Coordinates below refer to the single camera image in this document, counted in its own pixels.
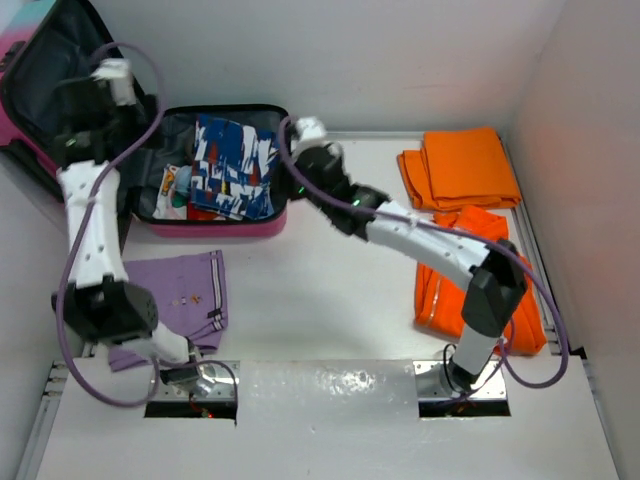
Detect blue white patterned shorts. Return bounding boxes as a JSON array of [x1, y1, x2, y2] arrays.
[[190, 114, 280, 221]]

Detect blue pink cat-ear headphones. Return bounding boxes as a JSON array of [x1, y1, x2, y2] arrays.
[[173, 165, 192, 198]]

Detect rainbow striped white t-shirt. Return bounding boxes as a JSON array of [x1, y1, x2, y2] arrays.
[[151, 163, 236, 222]]

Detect purple shirt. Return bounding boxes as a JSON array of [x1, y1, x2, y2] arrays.
[[125, 250, 229, 353]]

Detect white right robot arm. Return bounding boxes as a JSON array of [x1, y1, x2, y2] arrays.
[[281, 145, 527, 398]]

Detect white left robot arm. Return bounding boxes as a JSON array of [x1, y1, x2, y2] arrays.
[[53, 72, 190, 364]]

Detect pink open suitcase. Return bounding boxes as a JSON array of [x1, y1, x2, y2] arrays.
[[1, 1, 287, 238]]

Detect orange folded cloth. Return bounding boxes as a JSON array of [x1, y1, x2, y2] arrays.
[[397, 127, 522, 212]]

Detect orange polo shirt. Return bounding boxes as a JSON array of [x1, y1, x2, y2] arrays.
[[414, 206, 547, 355]]

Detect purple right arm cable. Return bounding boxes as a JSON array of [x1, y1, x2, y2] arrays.
[[277, 116, 571, 401]]

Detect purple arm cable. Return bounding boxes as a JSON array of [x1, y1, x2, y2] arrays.
[[277, 116, 571, 401], [53, 41, 239, 416]]

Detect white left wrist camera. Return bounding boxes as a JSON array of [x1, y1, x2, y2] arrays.
[[91, 58, 136, 106]]

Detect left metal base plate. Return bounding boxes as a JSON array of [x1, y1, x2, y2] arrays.
[[150, 360, 240, 402]]

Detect metal base plate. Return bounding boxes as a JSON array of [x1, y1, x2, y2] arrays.
[[413, 360, 507, 402], [150, 360, 240, 402]]

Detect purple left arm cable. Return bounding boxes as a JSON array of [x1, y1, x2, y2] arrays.
[[53, 41, 239, 416]]

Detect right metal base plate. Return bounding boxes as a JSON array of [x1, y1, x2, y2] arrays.
[[413, 360, 507, 402]]

